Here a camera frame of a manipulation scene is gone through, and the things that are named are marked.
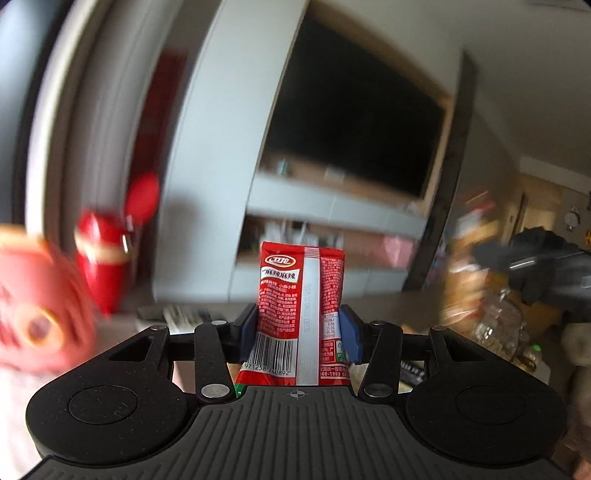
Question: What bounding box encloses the red round container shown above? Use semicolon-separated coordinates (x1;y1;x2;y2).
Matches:
74;172;160;316

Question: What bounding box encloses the black television screen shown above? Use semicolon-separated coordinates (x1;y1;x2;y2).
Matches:
264;1;448;199

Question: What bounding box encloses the coral toy carrier case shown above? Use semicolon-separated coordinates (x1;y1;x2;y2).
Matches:
1;224;96;374

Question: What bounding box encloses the red green snack packet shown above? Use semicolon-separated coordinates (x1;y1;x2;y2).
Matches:
236;241;351;387

